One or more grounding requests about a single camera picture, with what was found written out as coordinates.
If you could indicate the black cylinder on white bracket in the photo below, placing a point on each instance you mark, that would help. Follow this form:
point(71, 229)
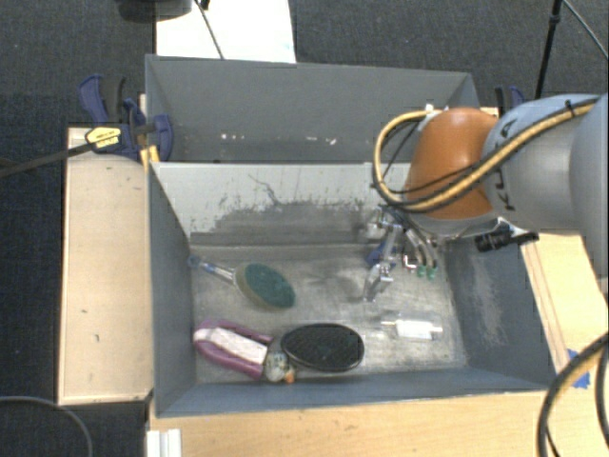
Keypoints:
point(499, 240)

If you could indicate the grey metal bin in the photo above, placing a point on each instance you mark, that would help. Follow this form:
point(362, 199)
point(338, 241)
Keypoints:
point(304, 112)

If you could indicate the black oval mesh dish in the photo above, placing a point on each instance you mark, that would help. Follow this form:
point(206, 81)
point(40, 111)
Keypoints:
point(323, 348)

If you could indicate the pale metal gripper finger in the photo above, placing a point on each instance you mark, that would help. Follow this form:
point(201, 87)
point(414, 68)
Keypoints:
point(370, 287)
point(387, 274)

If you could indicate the small white and orange toy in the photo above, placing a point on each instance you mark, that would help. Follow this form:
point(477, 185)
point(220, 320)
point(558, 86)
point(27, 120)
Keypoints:
point(278, 367)

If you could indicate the pale wood board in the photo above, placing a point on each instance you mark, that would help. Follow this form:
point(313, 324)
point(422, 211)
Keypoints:
point(104, 279)

